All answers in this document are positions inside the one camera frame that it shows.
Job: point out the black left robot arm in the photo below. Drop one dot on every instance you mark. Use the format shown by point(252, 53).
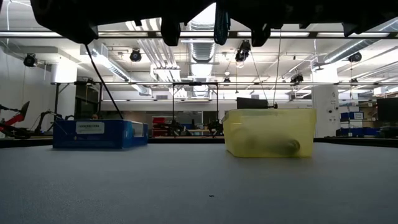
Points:
point(65, 18)

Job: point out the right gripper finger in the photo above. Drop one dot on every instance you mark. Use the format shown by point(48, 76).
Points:
point(242, 9)

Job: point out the blue cardboard box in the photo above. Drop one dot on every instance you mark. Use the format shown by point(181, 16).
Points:
point(109, 133)

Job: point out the blue storage bin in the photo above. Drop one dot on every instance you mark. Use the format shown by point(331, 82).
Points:
point(357, 132)
point(353, 115)

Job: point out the large dark monitor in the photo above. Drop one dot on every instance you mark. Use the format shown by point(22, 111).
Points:
point(388, 109)

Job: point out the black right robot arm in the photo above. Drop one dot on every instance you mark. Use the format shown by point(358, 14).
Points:
point(373, 11)

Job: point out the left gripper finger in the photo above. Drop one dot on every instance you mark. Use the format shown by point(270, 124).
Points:
point(192, 7)

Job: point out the red crate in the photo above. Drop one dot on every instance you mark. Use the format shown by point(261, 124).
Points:
point(159, 120)

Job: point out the large round ceiling duct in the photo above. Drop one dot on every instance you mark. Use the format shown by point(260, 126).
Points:
point(345, 49)

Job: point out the yellow translucent plastic bin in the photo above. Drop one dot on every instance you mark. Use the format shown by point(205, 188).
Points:
point(270, 124)

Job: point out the person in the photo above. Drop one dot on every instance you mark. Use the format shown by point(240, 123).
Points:
point(94, 117)

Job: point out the black metal frame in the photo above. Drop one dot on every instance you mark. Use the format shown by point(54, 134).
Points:
point(56, 99)
point(173, 109)

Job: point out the black ceiling-hung camera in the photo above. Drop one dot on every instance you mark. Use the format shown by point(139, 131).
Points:
point(297, 78)
point(243, 51)
point(355, 57)
point(135, 55)
point(30, 60)

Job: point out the silver corrugated air duct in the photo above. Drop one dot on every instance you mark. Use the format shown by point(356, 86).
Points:
point(202, 51)

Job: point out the black background robot arm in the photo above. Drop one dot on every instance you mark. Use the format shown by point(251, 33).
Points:
point(174, 127)
point(215, 127)
point(42, 119)

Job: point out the white pillar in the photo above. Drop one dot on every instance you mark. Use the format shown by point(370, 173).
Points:
point(325, 102)
point(63, 74)

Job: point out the dark computer monitor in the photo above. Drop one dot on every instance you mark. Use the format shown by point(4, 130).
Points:
point(252, 103)

